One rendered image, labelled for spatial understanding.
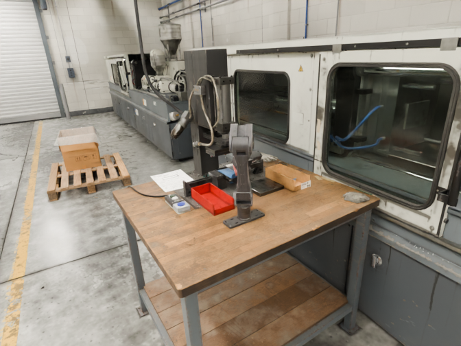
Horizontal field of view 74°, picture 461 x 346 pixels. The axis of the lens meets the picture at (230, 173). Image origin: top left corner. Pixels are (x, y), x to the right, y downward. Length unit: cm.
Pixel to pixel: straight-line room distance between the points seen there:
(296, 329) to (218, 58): 151
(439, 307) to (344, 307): 50
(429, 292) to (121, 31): 1029
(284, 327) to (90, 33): 993
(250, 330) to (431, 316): 90
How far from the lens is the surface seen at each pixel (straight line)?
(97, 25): 1081
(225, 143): 167
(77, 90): 1072
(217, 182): 172
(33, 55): 1062
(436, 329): 195
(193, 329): 129
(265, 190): 168
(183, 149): 494
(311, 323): 193
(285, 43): 218
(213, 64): 170
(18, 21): 1067
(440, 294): 183
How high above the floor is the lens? 163
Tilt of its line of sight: 22 degrees down
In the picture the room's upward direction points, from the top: 3 degrees counter-clockwise
